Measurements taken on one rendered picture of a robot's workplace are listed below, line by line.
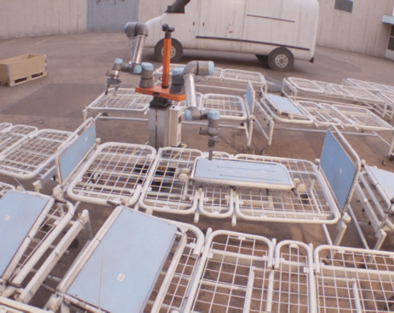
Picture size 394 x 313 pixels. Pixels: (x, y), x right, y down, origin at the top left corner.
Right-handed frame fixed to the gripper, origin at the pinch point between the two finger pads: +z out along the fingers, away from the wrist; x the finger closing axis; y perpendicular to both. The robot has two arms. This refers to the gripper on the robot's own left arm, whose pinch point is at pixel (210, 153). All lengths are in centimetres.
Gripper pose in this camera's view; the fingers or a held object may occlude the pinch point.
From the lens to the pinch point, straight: 226.9
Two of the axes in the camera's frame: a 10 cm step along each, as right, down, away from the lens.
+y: 9.9, 1.0, -0.2
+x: 0.6, -3.8, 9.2
